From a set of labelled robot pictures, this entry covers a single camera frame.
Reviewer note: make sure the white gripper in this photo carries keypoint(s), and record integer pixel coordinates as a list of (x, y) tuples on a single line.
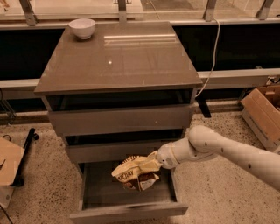
[(165, 157)]

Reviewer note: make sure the brown chip bag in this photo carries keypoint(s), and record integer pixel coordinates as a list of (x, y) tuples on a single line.
[(132, 177)]

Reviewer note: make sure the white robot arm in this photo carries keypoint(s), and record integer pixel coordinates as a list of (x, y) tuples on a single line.
[(203, 143)]

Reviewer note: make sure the grey middle drawer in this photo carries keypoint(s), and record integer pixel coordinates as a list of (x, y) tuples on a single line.
[(118, 146)]

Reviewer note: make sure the grey drawer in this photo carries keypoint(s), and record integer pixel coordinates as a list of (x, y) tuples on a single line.
[(104, 199), (118, 146), (102, 113)]

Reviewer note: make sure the grey bottom drawer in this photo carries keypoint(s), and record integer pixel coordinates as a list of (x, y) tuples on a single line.
[(104, 199)]

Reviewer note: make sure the grey top drawer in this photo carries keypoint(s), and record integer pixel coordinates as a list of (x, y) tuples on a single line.
[(102, 113)]

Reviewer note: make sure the grey drawer cabinet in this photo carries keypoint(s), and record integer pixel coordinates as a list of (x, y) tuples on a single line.
[(129, 57)]

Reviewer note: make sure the cardboard box right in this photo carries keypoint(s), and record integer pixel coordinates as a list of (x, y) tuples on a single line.
[(261, 113)]

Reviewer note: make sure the black stand leg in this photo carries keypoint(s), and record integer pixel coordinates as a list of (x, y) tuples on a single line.
[(19, 180)]

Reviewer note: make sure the cardboard piece left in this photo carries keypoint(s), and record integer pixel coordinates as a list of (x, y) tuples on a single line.
[(10, 157)]

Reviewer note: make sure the white ceramic bowl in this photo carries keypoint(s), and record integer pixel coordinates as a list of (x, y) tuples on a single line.
[(83, 28)]

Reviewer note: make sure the metal window railing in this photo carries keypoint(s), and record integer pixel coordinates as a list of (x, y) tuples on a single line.
[(43, 14)]

